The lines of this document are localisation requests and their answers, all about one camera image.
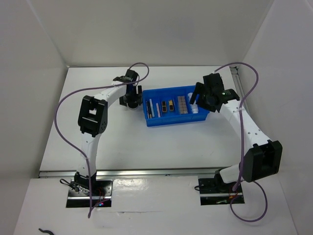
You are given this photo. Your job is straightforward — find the aluminium rail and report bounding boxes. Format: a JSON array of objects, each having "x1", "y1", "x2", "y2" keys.
[
  {"x1": 230, "y1": 66, "x2": 245, "y2": 98},
  {"x1": 39, "y1": 167, "x2": 219, "y2": 178}
]

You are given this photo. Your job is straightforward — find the aluminium rail right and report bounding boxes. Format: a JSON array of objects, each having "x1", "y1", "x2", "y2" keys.
[{"x1": 230, "y1": 66, "x2": 245, "y2": 98}]

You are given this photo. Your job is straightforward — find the brown eyeshadow palette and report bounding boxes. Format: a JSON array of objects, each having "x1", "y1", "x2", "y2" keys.
[{"x1": 178, "y1": 96, "x2": 188, "y2": 115}]

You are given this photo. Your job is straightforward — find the black gold lipstick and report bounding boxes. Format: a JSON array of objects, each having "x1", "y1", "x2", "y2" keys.
[
  {"x1": 161, "y1": 101, "x2": 167, "y2": 113},
  {"x1": 168, "y1": 100, "x2": 175, "y2": 112}
]

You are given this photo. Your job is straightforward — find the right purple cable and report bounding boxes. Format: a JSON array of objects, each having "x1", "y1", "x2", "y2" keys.
[{"x1": 214, "y1": 62, "x2": 268, "y2": 222}]

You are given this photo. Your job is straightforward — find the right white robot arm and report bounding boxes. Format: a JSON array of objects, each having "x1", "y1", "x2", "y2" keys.
[{"x1": 189, "y1": 73, "x2": 283, "y2": 192}]

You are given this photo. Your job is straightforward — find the blue plastic organizer bin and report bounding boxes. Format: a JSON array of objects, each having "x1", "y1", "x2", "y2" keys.
[{"x1": 142, "y1": 86, "x2": 209, "y2": 127}]

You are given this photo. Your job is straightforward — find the black hook bottom left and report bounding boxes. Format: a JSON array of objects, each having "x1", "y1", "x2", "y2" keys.
[{"x1": 38, "y1": 228, "x2": 54, "y2": 235}]

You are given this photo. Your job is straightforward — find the white blue makeup pen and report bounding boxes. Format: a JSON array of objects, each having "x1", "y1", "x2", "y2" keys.
[{"x1": 149, "y1": 98, "x2": 155, "y2": 118}]

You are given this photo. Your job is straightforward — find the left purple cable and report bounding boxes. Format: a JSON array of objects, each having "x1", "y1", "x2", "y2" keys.
[{"x1": 53, "y1": 63, "x2": 149, "y2": 218}]

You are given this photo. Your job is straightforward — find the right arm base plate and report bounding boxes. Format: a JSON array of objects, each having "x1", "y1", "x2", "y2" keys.
[{"x1": 194, "y1": 178, "x2": 245, "y2": 206}]

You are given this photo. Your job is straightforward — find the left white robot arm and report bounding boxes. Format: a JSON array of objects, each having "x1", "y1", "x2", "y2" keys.
[{"x1": 74, "y1": 69, "x2": 142, "y2": 195}]

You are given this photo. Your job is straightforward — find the purple cable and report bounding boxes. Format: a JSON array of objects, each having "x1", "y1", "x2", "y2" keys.
[
  {"x1": 53, "y1": 63, "x2": 149, "y2": 218},
  {"x1": 214, "y1": 62, "x2": 268, "y2": 222}
]

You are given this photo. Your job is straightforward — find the pink slim makeup tube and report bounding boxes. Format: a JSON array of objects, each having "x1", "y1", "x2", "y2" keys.
[{"x1": 156, "y1": 103, "x2": 161, "y2": 118}]

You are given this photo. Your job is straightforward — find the white lotion bottle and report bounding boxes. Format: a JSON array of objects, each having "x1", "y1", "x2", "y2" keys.
[{"x1": 188, "y1": 93, "x2": 199, "y2": 114}]

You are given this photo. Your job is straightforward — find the black round powder jar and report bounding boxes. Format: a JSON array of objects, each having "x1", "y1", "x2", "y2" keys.
[{"x1": 128, "y1": 103, "x2": 139, "y2": 110}]

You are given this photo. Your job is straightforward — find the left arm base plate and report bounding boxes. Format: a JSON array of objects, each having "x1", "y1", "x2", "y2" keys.
[{"x1": 59, "y1": 179, "x2": 113, "y2": 208}]

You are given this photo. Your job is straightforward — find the aluminium rail front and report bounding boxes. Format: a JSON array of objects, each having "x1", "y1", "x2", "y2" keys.
[{"x1": 39, "y1": 167, "x2": 219, "y2": 178}]

